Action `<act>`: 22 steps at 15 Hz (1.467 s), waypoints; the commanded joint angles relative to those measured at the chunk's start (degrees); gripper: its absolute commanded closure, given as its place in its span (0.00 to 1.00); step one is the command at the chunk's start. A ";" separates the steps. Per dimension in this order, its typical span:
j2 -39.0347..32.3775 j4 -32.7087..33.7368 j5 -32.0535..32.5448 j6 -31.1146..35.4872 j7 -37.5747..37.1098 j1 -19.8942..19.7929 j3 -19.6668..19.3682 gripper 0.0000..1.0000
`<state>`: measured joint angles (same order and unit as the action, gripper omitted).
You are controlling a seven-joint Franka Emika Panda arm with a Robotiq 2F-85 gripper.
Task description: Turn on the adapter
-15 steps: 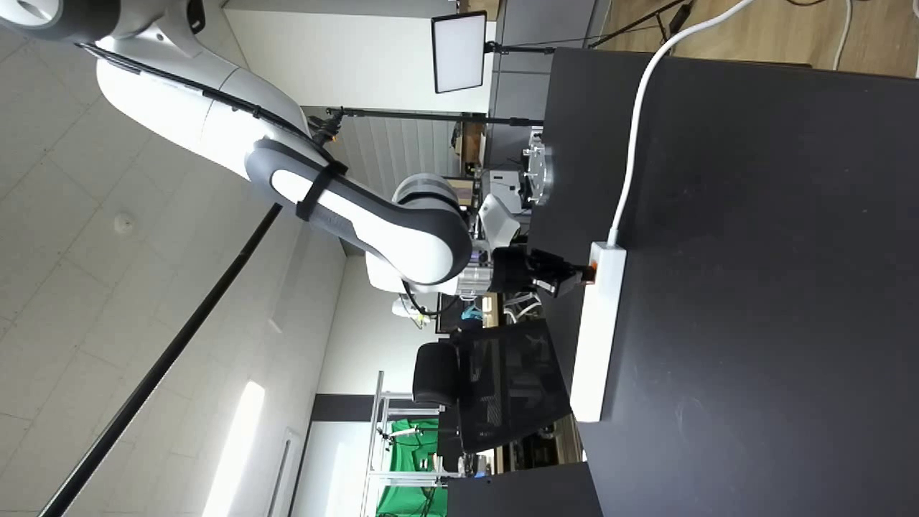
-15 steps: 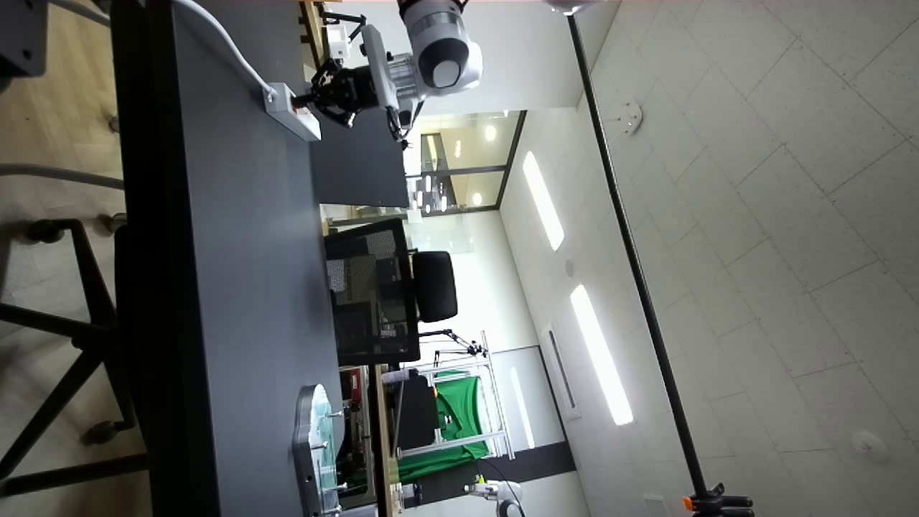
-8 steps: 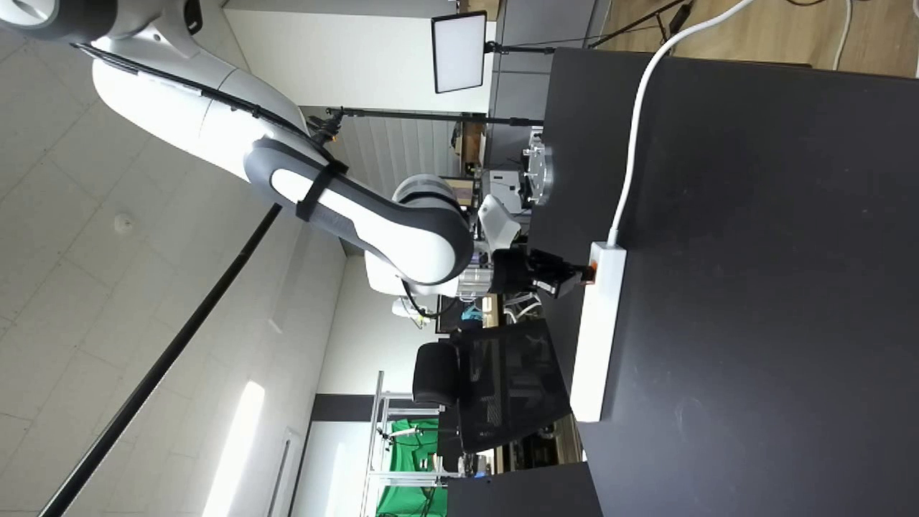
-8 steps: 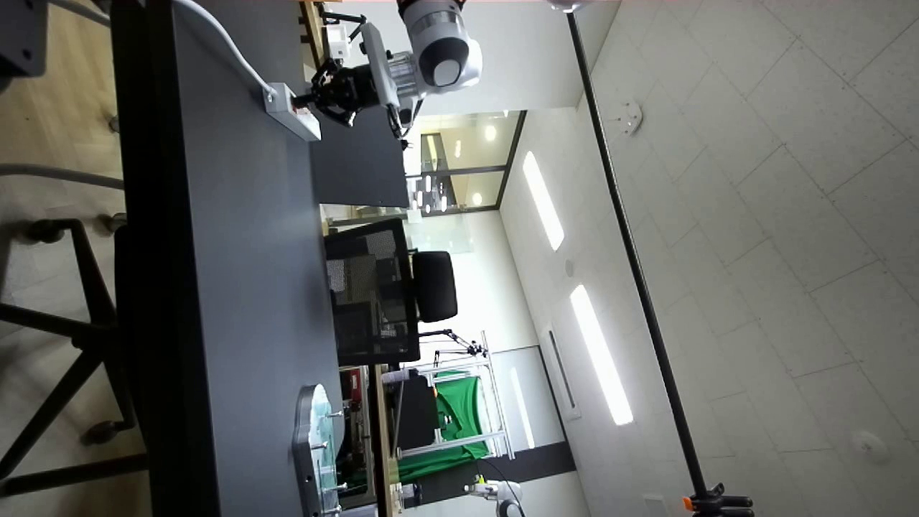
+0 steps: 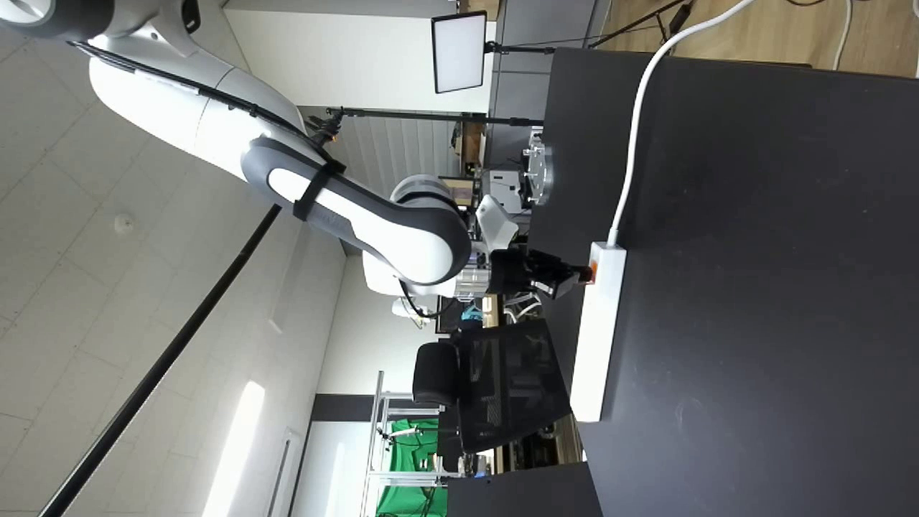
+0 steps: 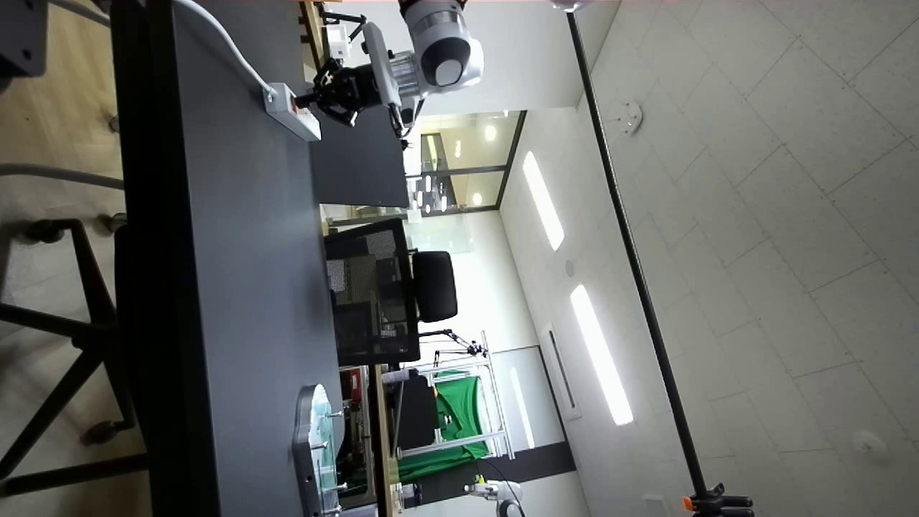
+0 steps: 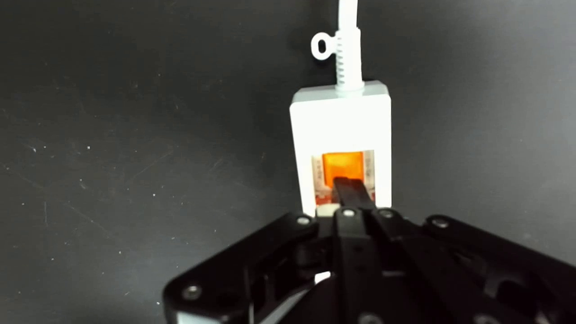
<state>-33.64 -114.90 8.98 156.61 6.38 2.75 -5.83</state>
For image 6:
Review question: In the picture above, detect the dark gray cabinet block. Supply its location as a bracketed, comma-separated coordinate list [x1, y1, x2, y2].
[309, 102, 414, 209]

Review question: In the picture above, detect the black metal stand frame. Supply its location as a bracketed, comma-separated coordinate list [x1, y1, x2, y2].
[0, 217, 151, 497]

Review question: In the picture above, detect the green screen cloth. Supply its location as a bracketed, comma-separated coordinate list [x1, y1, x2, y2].
[397, 373, 490, 485]

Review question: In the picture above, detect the long black pole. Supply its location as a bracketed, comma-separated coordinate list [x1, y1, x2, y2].
[562, 10, 759, 517]

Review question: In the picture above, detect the black framed glass window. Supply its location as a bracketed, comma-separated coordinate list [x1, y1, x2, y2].
[405, 106, 532, 221]

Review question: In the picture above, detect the round metal disc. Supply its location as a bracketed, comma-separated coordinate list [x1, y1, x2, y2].
[289, 383, 349, 517]

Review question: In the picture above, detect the white power strip adapter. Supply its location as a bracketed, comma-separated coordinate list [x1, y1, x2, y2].
[262, 82, 324, 145]

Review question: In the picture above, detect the black computer monitor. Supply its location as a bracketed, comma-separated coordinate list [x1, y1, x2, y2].
[321, 217, 425, 367]

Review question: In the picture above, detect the round white smoke detector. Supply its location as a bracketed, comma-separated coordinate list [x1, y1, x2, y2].
[612, 99, 647, 139]

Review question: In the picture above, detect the dark perforated board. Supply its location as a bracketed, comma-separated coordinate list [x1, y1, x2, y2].
[0, 0, 52, 82]

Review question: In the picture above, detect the black office chair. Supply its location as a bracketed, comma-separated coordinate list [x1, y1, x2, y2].
[410, 250, 460, 324]

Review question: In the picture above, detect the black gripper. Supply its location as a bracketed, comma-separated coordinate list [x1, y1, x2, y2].
[295, 59, 388, 128]

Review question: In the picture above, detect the thick white adapter cord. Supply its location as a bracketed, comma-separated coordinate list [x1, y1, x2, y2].
[171, 0, 282, 99]

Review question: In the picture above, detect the black equipment box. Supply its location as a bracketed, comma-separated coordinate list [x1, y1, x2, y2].
[394, 370, 443, 455]

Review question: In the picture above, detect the long ceiling light panel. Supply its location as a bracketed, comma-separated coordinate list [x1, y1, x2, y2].
[569, 283, 638, 432]
[516, 151, 569, 254]

